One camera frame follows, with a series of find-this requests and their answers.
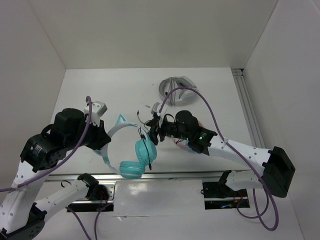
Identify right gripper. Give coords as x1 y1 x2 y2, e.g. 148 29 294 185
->
140 115 190 146

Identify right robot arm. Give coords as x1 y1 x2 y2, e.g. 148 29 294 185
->
147 110 296 198

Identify grey white folded headphones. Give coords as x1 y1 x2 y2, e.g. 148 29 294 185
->
158 76 198 107

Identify aluminium rail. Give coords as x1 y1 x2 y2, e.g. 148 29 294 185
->
231 68 266 148
45 171 223 182

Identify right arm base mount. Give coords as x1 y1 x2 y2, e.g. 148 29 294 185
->
200 182 250 210

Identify pink blue cat-ear headphones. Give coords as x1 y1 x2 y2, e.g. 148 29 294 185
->
169 117 203 152

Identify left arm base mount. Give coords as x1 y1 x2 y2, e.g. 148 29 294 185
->
67 181 116 213

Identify aluminium rail right side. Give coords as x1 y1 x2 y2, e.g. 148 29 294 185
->
231 68 266 148

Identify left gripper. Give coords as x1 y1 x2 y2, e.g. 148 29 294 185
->
66 116 111 150

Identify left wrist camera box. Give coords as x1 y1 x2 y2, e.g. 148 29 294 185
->
90 101 108 127

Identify aluminium rail front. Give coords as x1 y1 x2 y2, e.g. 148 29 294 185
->
45 171 223 182

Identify black audio cable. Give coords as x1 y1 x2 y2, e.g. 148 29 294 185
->
136 109 176 171

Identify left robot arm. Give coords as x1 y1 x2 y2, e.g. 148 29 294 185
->
0 108 111 240

